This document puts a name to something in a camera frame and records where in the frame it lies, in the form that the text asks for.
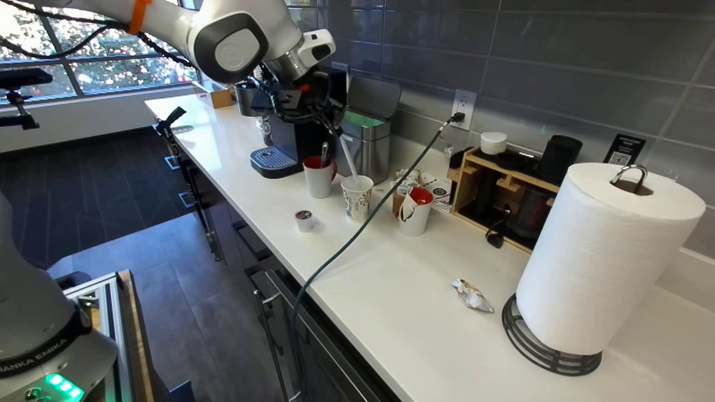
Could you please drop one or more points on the wall outlet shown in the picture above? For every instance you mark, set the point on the wall outlet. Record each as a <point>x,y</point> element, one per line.
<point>463,107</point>

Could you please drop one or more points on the white plastic spoon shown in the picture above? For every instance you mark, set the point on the white plastic spoon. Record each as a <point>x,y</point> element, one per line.
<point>347,152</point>

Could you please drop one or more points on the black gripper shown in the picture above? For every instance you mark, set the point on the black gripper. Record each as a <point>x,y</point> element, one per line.
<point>300,100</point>

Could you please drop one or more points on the paper towel roll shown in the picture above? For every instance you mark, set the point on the paper towel roll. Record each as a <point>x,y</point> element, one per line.
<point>671,214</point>

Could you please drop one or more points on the white patterned paper cup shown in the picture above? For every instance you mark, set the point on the white patterned paper cup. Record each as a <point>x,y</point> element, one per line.
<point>357,193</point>

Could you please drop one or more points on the Keurig coffee machine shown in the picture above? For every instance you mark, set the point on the Keurig coffee machine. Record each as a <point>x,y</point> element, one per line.
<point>289,143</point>

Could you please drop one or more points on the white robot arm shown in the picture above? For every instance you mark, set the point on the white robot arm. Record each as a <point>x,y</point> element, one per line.
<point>227,40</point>

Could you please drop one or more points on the steel bin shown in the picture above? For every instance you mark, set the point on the steel bin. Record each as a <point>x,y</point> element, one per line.
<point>368,125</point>

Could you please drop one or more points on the crumpled wrapper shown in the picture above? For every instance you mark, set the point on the crumpled wrapper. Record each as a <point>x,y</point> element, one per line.
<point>472,298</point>

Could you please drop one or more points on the coffee pod on counter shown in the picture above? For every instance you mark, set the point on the coffee pod on counter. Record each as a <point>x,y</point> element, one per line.
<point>304,219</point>

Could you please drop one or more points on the black paper towel holder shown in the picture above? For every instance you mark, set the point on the black paper towel holder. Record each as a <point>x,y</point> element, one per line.
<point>549,347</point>

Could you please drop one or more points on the wooden organizer box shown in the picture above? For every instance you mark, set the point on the wooden organizer box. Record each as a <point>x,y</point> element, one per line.
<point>511,193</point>

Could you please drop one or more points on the white mug red inside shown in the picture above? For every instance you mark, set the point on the white mug red inside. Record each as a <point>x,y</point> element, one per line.
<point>319,175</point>

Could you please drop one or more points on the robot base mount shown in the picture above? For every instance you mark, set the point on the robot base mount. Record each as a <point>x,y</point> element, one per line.
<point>49,347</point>

